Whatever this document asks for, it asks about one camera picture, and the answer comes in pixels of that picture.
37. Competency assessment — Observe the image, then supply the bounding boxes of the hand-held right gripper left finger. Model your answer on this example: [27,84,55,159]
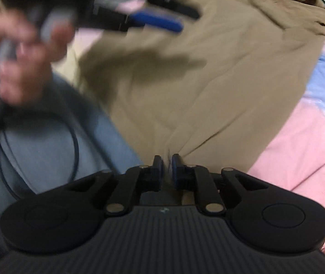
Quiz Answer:
[73,155,163,216]

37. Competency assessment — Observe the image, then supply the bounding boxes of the person's left hand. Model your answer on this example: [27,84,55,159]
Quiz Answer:
[0,11,76,107]

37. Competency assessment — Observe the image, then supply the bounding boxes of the black cable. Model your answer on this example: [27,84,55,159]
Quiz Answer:
[0,110,81,201]

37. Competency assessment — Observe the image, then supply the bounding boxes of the pink and blue bedsheet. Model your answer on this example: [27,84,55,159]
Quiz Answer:
[51,0,325,266]

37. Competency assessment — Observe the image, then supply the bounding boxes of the person's leg in blue jeans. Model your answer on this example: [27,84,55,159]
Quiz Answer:
[0,70,144,263]

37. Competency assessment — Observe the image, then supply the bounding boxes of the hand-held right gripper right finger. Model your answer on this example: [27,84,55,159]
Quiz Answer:
[172,153,268,216]

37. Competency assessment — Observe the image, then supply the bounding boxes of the khaki pants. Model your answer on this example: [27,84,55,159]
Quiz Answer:
[76,0,325,175]

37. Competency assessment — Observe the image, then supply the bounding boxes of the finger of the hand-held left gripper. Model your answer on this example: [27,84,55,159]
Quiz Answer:
[148,0,202,21]
[127,11,185,34]

